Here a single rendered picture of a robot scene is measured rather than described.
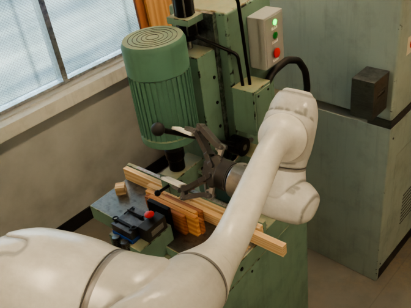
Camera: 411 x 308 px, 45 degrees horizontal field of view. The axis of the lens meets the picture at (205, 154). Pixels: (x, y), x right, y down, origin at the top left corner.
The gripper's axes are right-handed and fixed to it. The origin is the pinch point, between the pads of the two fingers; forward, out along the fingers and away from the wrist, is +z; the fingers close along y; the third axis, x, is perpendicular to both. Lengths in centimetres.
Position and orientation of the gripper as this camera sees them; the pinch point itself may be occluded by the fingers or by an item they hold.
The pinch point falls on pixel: (172, 154)
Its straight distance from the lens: 131.5
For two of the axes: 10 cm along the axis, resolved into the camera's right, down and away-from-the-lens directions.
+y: 2.2, -9.6, -1.8
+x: -6.1, 0.1, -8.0
